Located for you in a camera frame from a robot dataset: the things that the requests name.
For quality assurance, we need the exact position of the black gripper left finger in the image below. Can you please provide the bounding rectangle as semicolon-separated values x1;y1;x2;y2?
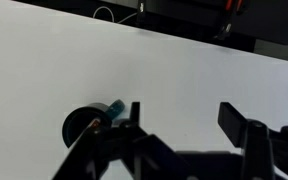
52;101;198;180

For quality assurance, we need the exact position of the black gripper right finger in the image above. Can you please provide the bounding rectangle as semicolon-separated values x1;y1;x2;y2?
217;101;288;180

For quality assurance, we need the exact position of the dark teal mug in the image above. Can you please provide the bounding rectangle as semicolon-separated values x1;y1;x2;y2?
61;98;126;150

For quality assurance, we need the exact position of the thin white cable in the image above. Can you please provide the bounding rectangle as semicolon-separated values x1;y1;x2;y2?
92;5;139;25

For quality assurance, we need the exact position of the black clamp with orange handle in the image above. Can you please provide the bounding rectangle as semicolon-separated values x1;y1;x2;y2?
215;0;246;39

